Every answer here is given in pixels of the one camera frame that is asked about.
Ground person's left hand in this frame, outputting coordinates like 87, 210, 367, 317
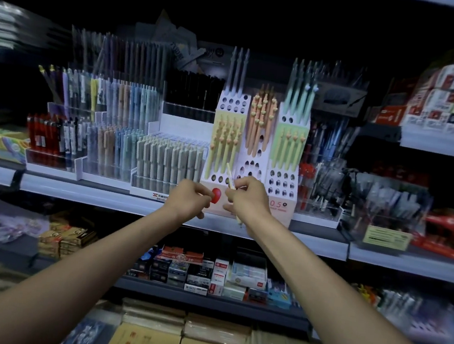
161, 177, 215, 228

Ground person's right hand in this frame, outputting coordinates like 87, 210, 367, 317
220, 173, 279, 231

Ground yellow pen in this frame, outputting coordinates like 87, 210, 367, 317
219, 162, 250, 226

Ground person's left forearm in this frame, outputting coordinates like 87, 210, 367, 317
0, 184, 190, 344

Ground person's right forearm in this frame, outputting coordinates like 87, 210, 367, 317
230, 211, 454, 344

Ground white castle-shaped pen stand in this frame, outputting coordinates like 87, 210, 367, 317
195, 87, 314, 230

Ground row of grey capped pens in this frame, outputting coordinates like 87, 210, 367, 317
131, 133, 209, 197

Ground group of yellow pens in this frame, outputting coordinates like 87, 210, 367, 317
204, 114, 246, 184

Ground white tiered pen rack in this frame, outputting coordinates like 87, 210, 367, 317
20, 86, 215, 207

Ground group of green pens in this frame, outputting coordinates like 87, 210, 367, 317
273, 127, 309, 174

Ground group of small eraser boxes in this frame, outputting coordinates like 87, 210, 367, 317
123, 239, 300, 310

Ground group of orange pens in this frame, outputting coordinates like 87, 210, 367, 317
244, 83, 282, 154

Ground clear rack of mixed pens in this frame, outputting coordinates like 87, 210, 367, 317
292, 113, 362, 230

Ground box of black pens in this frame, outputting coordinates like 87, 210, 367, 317
161, 68, 227, 125

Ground row of short pastel pens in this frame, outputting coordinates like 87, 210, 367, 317
81, 121, 143, 182

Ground dark shelf board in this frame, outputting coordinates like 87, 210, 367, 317
0, 229, 320, 334

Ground tall grey pen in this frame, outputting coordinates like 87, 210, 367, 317
238, 48, 251, 97
224, 46, 238, 95
232, 48, 245, 96

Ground group of mint pens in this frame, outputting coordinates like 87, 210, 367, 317
281, 57, 322, 125

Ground row of patterned pastel pens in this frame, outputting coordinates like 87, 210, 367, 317
31, 63, 165, 134

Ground stacks of wrapped paper packs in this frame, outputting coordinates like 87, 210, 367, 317
57, 290, 326, 344

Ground row of black white pens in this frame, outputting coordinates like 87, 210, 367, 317
56, 116, 92, 172

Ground stack of yellow brown boxes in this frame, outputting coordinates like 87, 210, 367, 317
35, 208, 101, 264

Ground clear box with yellow label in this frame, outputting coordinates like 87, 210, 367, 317
341, 170, 436, 256

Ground row of dark slim pens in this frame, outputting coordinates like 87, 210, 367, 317
65, 25, 172, 88

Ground row of red pens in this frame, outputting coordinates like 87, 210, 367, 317
21, 112, 65, 168

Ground clear plastic bag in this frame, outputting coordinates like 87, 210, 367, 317
0, 199, 53, 249

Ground red stapler pack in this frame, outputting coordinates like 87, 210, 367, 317
410, 205, 454, 261

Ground group of packed pastel pens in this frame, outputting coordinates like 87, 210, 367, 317
348, 282, 454, 344

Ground stack of clear packets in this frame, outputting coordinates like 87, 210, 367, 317
0, 0, 75, 61

